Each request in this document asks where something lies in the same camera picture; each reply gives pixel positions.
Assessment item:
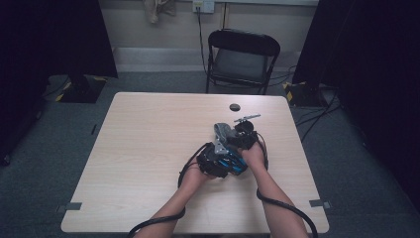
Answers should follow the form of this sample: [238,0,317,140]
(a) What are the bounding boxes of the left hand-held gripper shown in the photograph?
[196,138,233,179]

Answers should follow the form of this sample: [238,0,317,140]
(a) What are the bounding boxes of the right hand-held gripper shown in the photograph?
[230,113,263,151]

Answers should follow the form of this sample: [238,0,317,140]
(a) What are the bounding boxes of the grey cloth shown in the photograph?
[213,122,238,147]

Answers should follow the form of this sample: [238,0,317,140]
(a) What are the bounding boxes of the blue toy car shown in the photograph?
[216,152,249,177]

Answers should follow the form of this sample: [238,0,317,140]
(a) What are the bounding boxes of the person's right hand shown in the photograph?
[237,142,267,174]

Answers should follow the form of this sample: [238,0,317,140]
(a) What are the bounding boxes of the person's left hand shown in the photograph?
[179,163,216,195]

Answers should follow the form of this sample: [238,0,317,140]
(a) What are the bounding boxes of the black stand base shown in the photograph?
[54,74,108,104]
[282,80,327,108]

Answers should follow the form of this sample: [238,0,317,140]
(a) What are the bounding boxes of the black folding chair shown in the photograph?
[205,28,282,96]

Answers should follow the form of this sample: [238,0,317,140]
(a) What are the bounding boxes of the grey tape strip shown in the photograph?
[55,201,83,214]
[308,198,333,210]

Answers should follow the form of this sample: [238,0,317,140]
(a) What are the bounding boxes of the black curtain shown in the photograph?
[0,0,120,167]
[291,0,420,212]

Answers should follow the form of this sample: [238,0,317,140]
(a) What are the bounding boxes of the beige hanging cloth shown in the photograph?
[142,0,177,25]

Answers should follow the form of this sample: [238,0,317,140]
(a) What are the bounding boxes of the black floor cables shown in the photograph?
[294,88,342,144]

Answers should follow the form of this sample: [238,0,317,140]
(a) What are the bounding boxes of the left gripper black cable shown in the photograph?
[126,141,213,238]

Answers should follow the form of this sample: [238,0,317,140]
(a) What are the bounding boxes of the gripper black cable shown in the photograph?
[255,131,320,238]
[126,141,213,238]

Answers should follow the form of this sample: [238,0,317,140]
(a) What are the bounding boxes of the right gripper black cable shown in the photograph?
[255,131,320,238]

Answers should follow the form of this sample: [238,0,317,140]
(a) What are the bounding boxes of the black power cable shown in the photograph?
[196,6,209,75]

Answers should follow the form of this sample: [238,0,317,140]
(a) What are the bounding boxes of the white wall outlet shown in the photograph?
[192,0,216,15]

